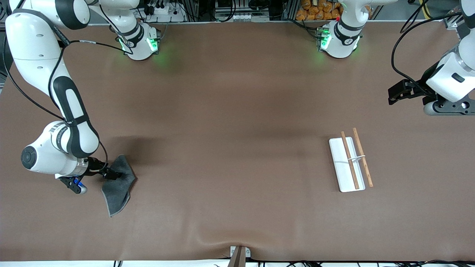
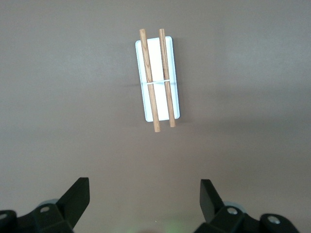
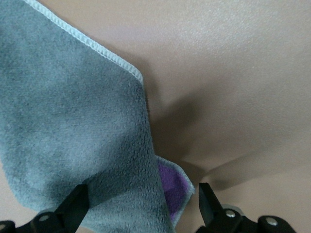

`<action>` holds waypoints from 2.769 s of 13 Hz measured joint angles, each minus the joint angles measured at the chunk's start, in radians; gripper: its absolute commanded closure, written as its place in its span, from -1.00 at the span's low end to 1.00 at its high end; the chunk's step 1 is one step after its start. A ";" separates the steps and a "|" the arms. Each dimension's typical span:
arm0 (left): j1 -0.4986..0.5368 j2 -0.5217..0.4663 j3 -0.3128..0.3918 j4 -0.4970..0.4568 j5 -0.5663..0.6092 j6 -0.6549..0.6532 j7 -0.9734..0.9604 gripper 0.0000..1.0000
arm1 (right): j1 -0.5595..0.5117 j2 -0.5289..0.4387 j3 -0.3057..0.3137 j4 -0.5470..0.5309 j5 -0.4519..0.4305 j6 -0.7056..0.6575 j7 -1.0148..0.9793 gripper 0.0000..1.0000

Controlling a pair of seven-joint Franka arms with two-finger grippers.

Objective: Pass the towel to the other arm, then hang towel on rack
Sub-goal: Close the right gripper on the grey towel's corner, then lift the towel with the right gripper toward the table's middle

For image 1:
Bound orange snack packets pile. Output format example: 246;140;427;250
296;0;344;21

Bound white terminal block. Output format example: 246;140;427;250
229;13;261;22

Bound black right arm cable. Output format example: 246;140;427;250
3;35;134;172

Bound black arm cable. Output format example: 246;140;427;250
3;35;134;172
391;12;464;98

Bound grey towel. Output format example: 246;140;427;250
101;155;137;218

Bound wooden rack rod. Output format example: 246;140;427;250
352;128;374;188
341;131;360;190

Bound white rack base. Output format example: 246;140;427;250
329;137;366;193

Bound camera mount post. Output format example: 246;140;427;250
227;245;251;267

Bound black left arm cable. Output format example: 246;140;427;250
391;12;464;98

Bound brown table mat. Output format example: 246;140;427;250
0;22;475;262

